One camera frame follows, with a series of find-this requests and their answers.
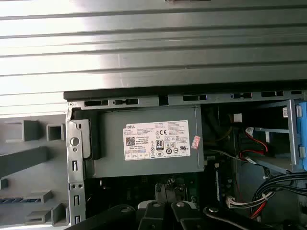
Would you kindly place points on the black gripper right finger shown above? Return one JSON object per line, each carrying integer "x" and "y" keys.
{"x": 182, "y": 215}

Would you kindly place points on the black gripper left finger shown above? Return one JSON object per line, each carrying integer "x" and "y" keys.
{"x": 151, "y": 215}

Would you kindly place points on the blue-green RAM stick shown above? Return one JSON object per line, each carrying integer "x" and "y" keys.
{"x": 14, "y": 200}
{"x": 217, "y": 184}

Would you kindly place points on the green motherboard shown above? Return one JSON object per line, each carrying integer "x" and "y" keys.
{"x": 201, "y": 189}

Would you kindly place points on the grey power supply unit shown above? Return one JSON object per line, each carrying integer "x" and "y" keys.
{"x": 110, "y": 153}

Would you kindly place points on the black PC case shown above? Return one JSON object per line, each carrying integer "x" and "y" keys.
{"x": 76, "y": 153}

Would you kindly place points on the tall grey drive cage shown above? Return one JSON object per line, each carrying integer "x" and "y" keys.
{"x": 291, "y": 134}

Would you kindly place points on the grey parts rack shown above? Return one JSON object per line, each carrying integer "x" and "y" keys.
{"x": 24, "y": 158}

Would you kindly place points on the blue plastic drive carrier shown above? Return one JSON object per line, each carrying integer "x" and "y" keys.
{"x": 302, "y": 134}

